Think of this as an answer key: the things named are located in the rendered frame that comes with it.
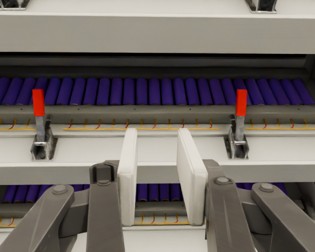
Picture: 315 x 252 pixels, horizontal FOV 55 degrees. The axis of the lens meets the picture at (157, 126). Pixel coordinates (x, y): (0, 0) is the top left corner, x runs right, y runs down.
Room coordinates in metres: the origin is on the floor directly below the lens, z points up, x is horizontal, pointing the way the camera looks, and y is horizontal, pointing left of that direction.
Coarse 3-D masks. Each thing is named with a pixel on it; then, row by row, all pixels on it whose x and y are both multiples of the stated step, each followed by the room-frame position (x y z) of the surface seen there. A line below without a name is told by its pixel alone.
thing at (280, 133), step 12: (0, 132) 0.37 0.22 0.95; (12, 132) 0.37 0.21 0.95; (24, 132) 0.37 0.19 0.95; (60, 132) 0.38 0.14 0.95; (72, 132) 0.38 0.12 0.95; (84, 132) 0.38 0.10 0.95; (96, 132) 0.38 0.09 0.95; (108, 132) 0.38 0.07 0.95; (120, 132) 0.38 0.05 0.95; (144, 132) 0.38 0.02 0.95; (156, 132) 0.38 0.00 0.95; (168, 132) 0.38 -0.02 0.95; (192, 132) 0.38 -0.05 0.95; (204, 132) 0.38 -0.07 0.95; (216, 132) 0.38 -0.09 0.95; (252, 132) 0.39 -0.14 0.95; (264, 132) 0.39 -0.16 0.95; (276, 132) 0.39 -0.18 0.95; (288, 132) 0.39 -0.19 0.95; (300, 132) 0.39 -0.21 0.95; (312, 132) 0.39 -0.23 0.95
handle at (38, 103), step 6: (36, 90) 0.36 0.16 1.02; (42, 90) 0.36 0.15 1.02; (36, 96) 0.36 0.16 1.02; (42, 96) 0.36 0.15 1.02; (36, 102) 0.36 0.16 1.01; (42, 102) 0.36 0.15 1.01; (36, 108) 0.35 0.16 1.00; (42, 108) 0.35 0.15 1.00; (36, 114) 0.35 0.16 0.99; (42, 114) 0.35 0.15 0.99; (36, 120) 0.35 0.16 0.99; (42, 120) 0.35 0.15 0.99; (36, 126) 0.35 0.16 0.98; (42, 126) 0.35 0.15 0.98; (36, 132) 0.35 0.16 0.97; (42, 132) 0.35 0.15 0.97; (42, 138) 0.34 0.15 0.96
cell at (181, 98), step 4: (176, 80) 0.48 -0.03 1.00; (180, 80) 0.48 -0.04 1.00; (176, 84) 0.47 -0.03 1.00; (180, 84) 0.47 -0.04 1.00; (176, 88) 0.46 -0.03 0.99; (180, 88) 0.46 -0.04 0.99; (176, 92) 0.45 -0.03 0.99; (180, 92) 0.45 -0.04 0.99; (184, 92) 0.45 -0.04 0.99; (176, 96) 0.44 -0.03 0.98; (180, 96) 0.44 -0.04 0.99; (184, 96) 0.44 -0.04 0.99; (176, 100) 0.43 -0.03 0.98; (180, 100) 0.43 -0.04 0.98; (184, 100) 0.43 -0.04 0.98; (176, 104) 0.43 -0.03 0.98; (180, 104) 0.43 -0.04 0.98; (184, 104) 0.43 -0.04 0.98
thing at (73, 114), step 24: (0, 120) 0.39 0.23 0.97; (24, 120) 0.39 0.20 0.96; (72, 120) 0.39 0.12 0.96; (96, 120) 0.40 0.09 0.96; (120, 120) 0.40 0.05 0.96; (144, 120) 0.40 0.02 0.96; (168, 120) 0.40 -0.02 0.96; (192, 120) 0.40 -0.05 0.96; (216, 120) 0.41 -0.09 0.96; (264, 120) 0.40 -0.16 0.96; (288, 120) 0.41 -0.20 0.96; (312, 120) 0.41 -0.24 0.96
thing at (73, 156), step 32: (0, 64) 0.49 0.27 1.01; (32, 64) 0.50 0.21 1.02; (64, 64) 0.50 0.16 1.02; (96, 64) 0.50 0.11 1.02; (128, 64) 0.50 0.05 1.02; (160, 64) 0.51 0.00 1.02; (192, 64) 0.51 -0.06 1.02; (224, 64) 0.51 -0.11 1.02; (256, 64) 0.51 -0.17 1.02; (288, 64) 0.52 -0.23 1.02; (224, 128) 0.40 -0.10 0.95; (0, 160) 0.33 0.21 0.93; (64, 160) 0.34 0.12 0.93; (96, 160) 0.34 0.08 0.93; (160, 160) 0.34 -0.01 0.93; (224, 160) 0.34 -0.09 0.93; (256, 160) 0.35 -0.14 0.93; (288, 160) 0.35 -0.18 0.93
